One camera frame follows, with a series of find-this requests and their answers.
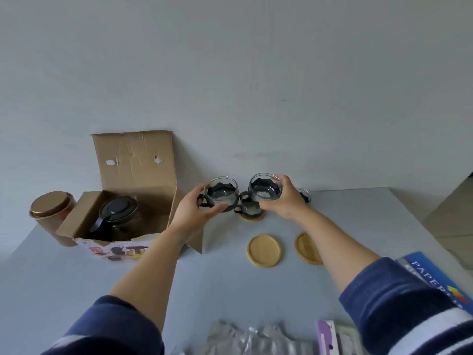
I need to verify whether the glass teapot with black lid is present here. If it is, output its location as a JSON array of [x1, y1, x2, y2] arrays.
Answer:
[[88, 195, 143, 241]]

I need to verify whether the person's right forearm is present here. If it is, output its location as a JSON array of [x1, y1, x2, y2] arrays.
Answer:
[[295, 207, 473, 355]]

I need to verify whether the person's left hand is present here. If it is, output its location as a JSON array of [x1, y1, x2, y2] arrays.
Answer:
[[167, 184, 229, 245]]

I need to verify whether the blue paper packet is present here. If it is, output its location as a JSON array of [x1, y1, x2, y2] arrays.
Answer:
[[394, 251, 473, 315]]

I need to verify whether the copper round tin canister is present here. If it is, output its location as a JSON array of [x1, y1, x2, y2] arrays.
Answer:
[[29, 191, 78, 248]]

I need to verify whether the person's left forearm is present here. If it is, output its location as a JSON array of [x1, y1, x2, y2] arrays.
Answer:
[[41, 226, 193, 355]]

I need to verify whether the white flat packet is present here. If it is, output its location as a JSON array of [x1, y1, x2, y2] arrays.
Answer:
[[336, 324, 366, 355]]

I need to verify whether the purple and white packet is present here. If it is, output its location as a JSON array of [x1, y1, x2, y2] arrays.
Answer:
[[314, 319, 341, 355]]

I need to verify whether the silver foil bag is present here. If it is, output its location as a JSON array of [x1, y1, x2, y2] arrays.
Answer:
[[184, 319, 319, 355]]

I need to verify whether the open cardboard box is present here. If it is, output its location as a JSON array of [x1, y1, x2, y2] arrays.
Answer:
[[55, 130, 204, 261]]

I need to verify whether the person's right hand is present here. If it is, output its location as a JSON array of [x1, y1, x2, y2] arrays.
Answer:
[[259, 175, 315, 223]]

